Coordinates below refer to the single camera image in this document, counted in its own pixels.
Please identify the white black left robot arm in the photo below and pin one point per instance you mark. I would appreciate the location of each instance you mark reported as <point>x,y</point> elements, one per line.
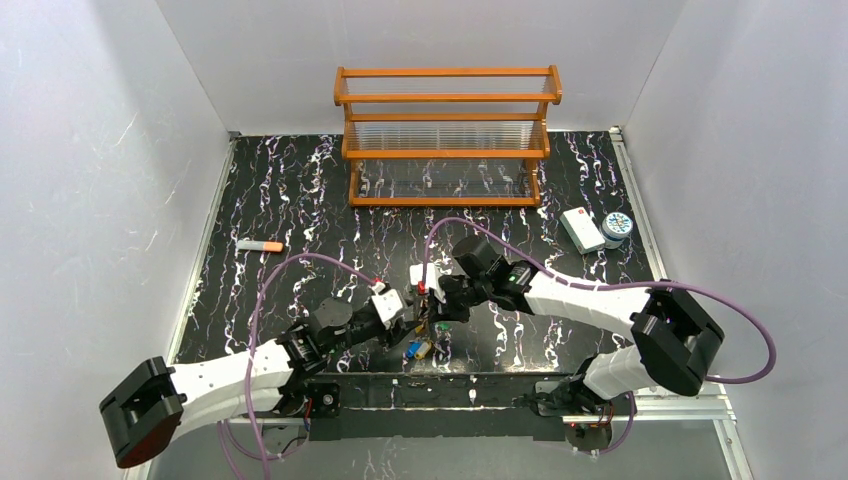
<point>156,402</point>

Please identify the white rectangular box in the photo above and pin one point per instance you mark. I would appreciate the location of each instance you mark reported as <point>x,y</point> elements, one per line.
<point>582,231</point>

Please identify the cluster of tagged keys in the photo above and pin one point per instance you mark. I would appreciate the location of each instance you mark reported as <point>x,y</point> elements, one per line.
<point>424,338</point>

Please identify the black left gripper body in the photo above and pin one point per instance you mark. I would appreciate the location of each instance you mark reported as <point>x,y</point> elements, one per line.
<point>398,323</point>

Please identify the orange grey marker pen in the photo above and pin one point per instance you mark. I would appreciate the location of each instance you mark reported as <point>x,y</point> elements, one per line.
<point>259,246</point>

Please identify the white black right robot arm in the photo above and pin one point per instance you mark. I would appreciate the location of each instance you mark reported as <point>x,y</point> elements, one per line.
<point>672,340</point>

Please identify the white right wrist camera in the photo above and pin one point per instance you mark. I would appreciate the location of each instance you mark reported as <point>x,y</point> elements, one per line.
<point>423,278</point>

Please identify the blue key tag front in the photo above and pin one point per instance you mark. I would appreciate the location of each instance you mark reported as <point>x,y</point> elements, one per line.
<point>412,349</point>

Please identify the yellow key tag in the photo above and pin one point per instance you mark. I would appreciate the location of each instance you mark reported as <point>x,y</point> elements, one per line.
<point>423,349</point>

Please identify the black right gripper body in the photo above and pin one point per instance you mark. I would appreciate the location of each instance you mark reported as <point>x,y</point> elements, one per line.
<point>439,301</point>

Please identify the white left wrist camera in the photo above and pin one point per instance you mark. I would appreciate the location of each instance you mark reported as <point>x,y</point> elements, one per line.
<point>389,305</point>

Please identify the orange wooden shelf rack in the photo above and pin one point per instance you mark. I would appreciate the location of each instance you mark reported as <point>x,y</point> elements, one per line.
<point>446,136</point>

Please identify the blue white round tin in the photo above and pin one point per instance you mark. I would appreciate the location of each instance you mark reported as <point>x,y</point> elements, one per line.
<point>615,228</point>

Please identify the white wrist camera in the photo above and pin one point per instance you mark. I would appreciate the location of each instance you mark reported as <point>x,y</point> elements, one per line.
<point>423,278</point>
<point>389,305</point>

